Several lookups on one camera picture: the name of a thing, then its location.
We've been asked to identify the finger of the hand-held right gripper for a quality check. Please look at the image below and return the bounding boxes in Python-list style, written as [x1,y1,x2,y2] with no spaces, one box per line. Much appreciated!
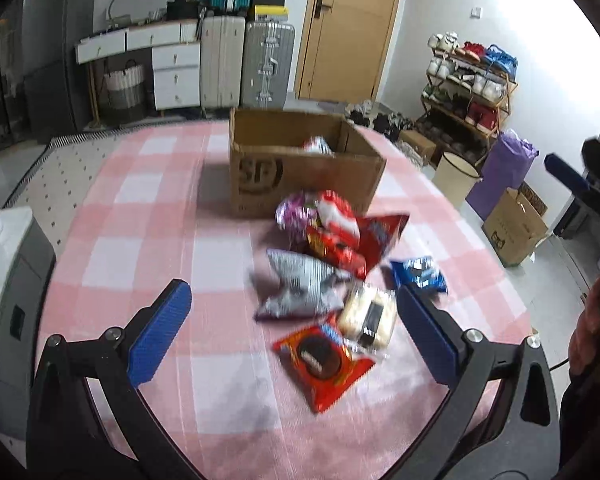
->
[544,152,593,196]

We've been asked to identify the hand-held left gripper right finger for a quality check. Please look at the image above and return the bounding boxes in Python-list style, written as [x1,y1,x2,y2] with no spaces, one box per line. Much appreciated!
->
[394,282,564,480]

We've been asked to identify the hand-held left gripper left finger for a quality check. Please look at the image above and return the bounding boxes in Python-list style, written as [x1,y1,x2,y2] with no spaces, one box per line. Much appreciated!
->
[25,279,202,480]

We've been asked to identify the red chip bag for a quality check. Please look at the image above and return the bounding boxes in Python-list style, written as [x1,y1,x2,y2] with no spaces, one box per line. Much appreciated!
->
[355,214,411,268]

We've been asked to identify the red and yellow snack packet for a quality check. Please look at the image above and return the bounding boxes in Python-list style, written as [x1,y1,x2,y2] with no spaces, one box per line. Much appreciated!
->
[306,225,368,281]

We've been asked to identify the silver snack bag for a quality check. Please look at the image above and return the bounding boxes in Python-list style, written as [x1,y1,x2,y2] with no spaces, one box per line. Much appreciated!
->
[252,248,352,322]

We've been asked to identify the brown cardboard box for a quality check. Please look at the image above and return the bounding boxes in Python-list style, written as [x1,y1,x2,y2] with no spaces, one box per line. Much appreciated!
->
[228,107,387,219]

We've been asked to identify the person's right forearm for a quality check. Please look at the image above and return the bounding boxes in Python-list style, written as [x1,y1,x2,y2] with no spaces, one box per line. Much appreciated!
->
[559,360,600,480]

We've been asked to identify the person's right hand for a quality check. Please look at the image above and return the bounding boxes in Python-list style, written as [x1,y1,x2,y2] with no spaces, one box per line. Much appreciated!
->
[569,270,600,377]

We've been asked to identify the purple plastic bag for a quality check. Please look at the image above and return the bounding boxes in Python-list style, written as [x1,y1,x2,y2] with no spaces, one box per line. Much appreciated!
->
[466,129,538,221]

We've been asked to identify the blue cookie packet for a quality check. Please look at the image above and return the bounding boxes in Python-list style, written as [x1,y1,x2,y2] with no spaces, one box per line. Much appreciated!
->
[389,256,448,295]

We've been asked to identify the clear-wrapped cream cake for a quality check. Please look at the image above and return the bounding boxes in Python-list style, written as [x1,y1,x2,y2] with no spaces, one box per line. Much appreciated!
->
[337,282,398,353]

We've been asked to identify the open printed cardboard box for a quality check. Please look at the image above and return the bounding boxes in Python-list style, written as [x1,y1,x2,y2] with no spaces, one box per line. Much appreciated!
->
[482,187,551,267]

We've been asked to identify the wooden shoe rack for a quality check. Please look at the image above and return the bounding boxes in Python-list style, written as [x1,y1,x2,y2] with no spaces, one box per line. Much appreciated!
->
[420,42,519,161]

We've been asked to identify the red cookie packet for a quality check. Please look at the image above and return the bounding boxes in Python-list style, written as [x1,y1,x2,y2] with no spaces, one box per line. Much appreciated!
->
[272,312,377,415]

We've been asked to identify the cream trash bin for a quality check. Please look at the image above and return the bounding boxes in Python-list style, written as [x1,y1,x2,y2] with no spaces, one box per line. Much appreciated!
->
[432,152,481,211]

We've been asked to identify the pink checkered tablecloth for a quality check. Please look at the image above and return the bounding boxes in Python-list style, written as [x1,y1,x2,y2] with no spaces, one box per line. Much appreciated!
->
[35,119,536,480]

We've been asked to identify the blue shoes pair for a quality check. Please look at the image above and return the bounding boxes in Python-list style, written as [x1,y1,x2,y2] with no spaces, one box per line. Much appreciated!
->
[485,45,518,76]

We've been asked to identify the grey and white appliance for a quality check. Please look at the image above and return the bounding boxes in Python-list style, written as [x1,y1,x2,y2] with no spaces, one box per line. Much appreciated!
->
[0,207,57,441]

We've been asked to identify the small closed cardboard box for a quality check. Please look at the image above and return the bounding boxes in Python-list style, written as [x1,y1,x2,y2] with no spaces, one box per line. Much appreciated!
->
[399,130,437,163]

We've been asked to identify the red shoes pair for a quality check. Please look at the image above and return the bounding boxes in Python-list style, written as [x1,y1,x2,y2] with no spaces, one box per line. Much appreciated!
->
[455,41,488,59]

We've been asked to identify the red and white snack packet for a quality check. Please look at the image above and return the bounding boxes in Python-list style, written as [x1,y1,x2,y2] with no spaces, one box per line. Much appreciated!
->
[314,190,362,242]

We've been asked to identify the white shoes pair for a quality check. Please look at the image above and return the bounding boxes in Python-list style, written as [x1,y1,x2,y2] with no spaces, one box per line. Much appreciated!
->
[427,31,461,53]

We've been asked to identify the purple snack packet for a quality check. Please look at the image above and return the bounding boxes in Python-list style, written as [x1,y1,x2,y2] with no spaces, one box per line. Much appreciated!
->
[275,191,323,251]

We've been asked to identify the white dotted table cover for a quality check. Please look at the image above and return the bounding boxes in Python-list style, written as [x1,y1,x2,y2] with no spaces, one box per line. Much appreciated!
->
[2,127,131,256]

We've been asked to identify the pile of shoes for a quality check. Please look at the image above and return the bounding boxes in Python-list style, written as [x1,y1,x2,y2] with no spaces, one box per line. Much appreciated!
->
[344,101,417,142]

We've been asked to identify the striped laundry basket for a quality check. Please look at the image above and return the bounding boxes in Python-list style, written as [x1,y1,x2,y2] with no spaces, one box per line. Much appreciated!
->
[102,59,146,123]

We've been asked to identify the wooden door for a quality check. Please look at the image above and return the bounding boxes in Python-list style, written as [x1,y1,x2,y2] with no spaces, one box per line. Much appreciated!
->
[295,0,407,102]

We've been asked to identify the white desk with drawers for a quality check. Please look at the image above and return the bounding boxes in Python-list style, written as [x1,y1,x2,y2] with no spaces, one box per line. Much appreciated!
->
[75,19,203,111]

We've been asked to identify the white suitcase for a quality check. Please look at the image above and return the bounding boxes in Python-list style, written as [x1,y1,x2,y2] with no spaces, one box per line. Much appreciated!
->
[201,15,247,109]

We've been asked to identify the silver suitcase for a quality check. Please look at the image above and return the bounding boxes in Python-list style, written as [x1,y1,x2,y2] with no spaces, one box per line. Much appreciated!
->
[240,21,297,109]

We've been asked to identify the grey refrigerator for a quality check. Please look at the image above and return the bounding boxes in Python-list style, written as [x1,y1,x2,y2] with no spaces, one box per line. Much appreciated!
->
[22,0,98,133]

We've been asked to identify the dark glass cabinet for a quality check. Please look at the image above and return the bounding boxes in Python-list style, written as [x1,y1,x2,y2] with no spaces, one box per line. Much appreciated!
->
[0,0,31,156]

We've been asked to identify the yellow and black shoe box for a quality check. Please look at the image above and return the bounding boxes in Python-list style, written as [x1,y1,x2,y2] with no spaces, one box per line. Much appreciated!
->
[250,5,288,23]

